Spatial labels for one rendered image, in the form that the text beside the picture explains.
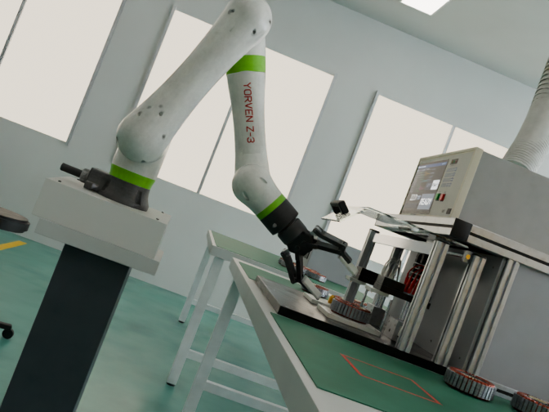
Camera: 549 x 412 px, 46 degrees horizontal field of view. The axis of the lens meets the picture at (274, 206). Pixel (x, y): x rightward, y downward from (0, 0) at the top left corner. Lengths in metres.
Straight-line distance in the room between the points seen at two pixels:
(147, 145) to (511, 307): 0.98
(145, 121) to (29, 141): 5.07
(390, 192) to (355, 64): 1.35
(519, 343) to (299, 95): 5.13
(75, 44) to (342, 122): 2.73
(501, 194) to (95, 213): 1.05
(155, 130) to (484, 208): 0.86
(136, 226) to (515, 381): 1.02
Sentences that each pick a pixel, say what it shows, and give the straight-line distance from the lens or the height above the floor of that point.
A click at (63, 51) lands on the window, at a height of 1.81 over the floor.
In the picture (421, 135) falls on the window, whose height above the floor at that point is 2.39.
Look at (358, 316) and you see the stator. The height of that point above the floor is 0.80.
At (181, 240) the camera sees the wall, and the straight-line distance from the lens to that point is 6.44.
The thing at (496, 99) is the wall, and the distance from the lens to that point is 7.20.
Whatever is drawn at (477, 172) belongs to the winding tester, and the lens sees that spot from 1.75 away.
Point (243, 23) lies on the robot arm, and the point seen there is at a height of 1.38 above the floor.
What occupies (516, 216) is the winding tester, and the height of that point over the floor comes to 1.19.
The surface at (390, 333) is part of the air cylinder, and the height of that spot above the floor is 0.78.
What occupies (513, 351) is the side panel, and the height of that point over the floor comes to 0.86.
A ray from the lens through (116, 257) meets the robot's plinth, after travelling 1.70.
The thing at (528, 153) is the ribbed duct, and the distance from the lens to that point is 3.14.
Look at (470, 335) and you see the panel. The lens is 1.69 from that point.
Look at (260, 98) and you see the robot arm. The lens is 1.82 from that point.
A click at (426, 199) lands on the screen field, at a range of 1.94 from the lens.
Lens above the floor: 0.93
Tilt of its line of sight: 2 degrees up
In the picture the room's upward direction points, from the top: 21 degrees clockwise
